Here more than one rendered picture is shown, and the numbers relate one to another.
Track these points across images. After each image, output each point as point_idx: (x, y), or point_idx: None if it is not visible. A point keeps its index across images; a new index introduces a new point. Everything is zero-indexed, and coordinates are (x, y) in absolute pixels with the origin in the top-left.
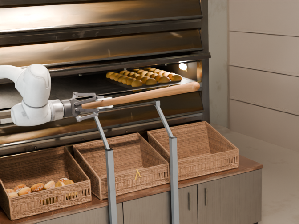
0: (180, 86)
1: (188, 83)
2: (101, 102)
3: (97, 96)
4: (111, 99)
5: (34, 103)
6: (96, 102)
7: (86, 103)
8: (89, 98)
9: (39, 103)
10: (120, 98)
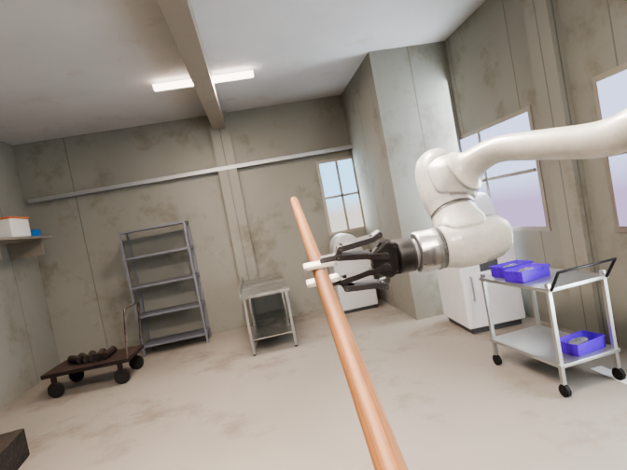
0: (298, 200)
1: (295, 198)
2: (326, 269)
3: (332, 254)
4: (317, 252)
5: None
6: (330, 281)
7: (340, 311)
8: (352, 251)
9: None
10: (314, 241)
